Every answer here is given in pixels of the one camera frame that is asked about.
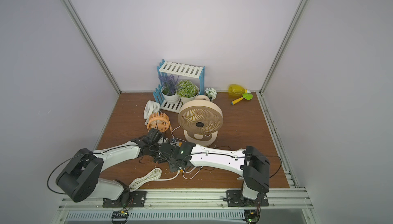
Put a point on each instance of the small orange desk fan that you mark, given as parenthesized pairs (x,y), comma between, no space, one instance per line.
(159,121)

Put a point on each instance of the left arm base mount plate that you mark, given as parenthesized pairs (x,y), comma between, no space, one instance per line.
(133,198)

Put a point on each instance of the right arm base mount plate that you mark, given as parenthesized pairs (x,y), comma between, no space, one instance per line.
(234,198)

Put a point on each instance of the aluminium front rail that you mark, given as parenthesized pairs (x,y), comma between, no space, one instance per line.
(188,203)

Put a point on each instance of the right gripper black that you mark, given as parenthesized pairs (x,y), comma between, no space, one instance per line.
(171,165)

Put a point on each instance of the large beige desk fan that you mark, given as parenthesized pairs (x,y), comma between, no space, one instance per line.
(201,119)

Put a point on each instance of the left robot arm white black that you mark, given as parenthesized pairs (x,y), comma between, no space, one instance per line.
(80,179)

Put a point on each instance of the small white flower pot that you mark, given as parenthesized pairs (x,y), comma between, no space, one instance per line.
(209,94)

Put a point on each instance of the small white fan at back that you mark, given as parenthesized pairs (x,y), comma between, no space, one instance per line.
(150,108)

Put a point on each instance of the green yellow toy shovel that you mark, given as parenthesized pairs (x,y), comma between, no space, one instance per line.
(245,96)

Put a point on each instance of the yellow watering can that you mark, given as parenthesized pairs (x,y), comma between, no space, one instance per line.
(236,90)

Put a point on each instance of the green plant white pot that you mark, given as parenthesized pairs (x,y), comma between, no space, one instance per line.
(187,91)

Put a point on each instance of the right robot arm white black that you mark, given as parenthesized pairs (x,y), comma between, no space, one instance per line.
(249,163)

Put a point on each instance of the lavender plant white pot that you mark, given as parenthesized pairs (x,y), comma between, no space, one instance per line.
(169,88)

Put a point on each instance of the blue white plant shelf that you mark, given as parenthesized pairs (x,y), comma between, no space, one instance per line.
(166,68)

